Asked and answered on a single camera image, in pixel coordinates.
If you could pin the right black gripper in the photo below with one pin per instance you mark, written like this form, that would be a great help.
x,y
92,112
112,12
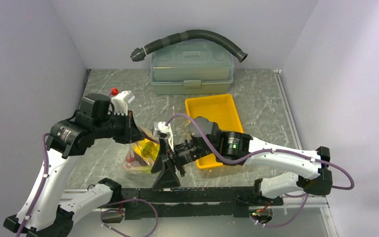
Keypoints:
x,y
169,177

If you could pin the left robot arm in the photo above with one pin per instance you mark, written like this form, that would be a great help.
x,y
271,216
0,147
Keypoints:
x,y
98,116

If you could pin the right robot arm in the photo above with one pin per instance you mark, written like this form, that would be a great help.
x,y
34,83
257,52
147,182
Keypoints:
x,y
304,170

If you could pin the grey plastic storage box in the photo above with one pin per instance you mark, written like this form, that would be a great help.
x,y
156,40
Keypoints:
x,y
191,67

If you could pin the yellow plastic tray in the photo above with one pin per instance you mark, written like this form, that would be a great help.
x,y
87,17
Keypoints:
x,y
220,109

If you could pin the yellow toy bananas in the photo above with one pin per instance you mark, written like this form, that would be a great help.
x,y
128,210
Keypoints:
x,y
146,149

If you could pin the clear zip top bag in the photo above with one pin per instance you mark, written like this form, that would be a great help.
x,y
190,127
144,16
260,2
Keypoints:
x,y
134,163

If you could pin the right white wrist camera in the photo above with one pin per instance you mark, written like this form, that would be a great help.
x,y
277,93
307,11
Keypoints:
x,y
162,131

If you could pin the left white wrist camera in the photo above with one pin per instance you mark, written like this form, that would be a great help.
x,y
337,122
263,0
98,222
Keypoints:
x,y
121,100

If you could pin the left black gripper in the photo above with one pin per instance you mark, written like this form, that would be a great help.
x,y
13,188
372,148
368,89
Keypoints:
x,y
132,133

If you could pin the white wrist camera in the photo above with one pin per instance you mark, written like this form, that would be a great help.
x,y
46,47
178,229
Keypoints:
x,y
162,131
121,100

